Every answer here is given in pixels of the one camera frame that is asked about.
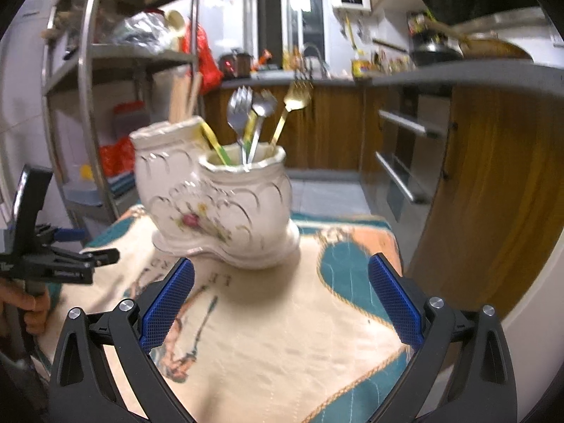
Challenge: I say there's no metal shelving rack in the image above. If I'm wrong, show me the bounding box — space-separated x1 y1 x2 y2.
41 0 200 228

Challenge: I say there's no green handled spork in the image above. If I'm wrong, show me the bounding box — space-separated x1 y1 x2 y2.
247 90 277 163

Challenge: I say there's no grey kitchen countertop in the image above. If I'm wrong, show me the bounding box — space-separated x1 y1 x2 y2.
220 58 564 100

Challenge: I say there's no window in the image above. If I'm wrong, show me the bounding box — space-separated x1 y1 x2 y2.
245 0 329 73

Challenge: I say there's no white floral ceramic utensil holder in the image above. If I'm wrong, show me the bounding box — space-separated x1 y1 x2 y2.
130 117 300 269

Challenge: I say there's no yellow green handled fork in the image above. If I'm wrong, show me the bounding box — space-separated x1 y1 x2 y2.
199 117 233 166

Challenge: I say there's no red plastic bag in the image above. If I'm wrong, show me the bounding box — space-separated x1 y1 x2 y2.
196 24 224 96

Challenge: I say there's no person's left hand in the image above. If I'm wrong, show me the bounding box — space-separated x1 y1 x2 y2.
0 279 51 335

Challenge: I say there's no wooden kitchen cabinet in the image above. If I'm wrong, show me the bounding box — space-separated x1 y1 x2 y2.
202 83 564 318

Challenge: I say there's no cream teal printed tablecloth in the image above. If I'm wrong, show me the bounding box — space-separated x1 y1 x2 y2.
32 203 425 423

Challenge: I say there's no gold fork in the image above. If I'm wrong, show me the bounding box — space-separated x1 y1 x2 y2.
270 80 313 148

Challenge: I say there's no wok on counter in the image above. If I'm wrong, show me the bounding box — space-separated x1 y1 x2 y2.
417 14 533 60

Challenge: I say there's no silver fork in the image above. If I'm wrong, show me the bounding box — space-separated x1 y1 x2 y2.
227 87 253 164

